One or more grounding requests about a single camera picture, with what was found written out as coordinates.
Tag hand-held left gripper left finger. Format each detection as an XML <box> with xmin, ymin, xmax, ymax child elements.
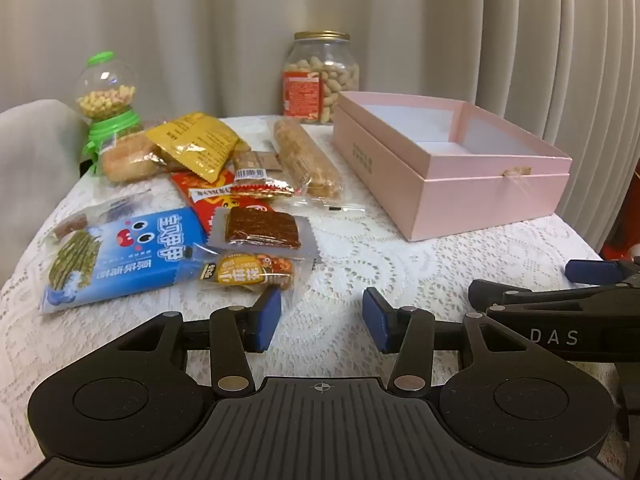
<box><xmin>102</xmin><ymin>286</ymin><xmax>283</xmax><ymax>395</ymax></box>

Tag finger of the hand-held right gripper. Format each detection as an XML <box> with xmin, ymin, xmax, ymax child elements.
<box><xmin>565</xmin><ymin>257</ymin><xmax>640</xmax><ymax>289</ymax></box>
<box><xmin>468</xmin><ymin>279</ymin><xmax>640</xmax><ymax>313</ymax></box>

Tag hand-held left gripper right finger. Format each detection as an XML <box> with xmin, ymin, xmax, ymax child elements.
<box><xmin>362</xmin><ymin>287</ymin><xmax>534</xmax><ymax>395</ymax></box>

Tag pink cardboard box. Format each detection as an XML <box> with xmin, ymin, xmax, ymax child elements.
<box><xmin>332</xmin><ymin>91</ymin><xmax>573</xmax><ymax>242</ymax></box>

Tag red snack packet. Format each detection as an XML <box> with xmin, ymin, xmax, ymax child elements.
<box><xmin>171</xmin><ymin>170</ymin><xmax>279</xmax><ymax>237</ymax></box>

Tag round bread bun packet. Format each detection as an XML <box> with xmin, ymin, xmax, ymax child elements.
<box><xmin>99</xmin><ymin>129</ymin><xmax>163</xmax><ymax>184</ymax></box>

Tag red object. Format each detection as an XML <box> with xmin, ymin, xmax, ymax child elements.
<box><xmin>599</xmin><ymin>237</ymin><xmax>640</xmax><ymax>262</ymax></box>

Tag small yellow nut packet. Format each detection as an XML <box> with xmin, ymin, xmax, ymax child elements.
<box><xmin>191</xmin><ymin>241</ymin><xmax>307</xmax><ymax>307</ymax></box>

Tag brown spicy strip packet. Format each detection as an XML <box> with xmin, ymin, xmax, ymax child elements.
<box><xmin>206</xmin><ymin>206</ymin><xmax>322</xmax><ymax>267</ymax></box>

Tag blue seaweed snack packet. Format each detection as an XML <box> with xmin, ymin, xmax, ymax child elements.
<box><xmin>40</xmin><ymin>206</ymin><xmax>209</xmax><ymax>315</ymax></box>

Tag small brown bar packet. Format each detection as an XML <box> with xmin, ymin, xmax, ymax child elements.
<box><xmin>231</xmin><ymin>150</ymin><xmax>297</xmax><ymax>196</ymax></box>

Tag long bread packet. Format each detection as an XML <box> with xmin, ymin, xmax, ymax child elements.
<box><xmin>272</xmin><ymin>118</ymin><xmax>367</xmax><ymax>212</ymax></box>

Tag yellow snack packet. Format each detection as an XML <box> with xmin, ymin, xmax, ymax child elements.
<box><xmin>145</xmin><ymin>112</ymin><xmax>242</xmax><ymax>184</ymax></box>

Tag clear packet of brown pieces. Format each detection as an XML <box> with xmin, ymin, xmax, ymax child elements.
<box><xmin>39</xmin><ymin>191</ymin><xmax>157</xmax><ymax>247</ymax></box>

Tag clear peanut jar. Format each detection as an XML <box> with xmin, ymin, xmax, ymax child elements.
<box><xmin>281</xmin><ymin>31</ymin><xmax>361</xmax><ymax>126</ymax></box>

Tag green candy dispenser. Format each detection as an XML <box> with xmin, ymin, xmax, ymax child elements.
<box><xmin>74</xmin><ymin>50</ymin><xmax>144</xmax><ymax>153</ymax></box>

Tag beige curtain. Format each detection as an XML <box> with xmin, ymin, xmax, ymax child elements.
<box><xmin>0</xmin><ymin>0</ymin><xmax>640</xmax><ymax>261</ymax></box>

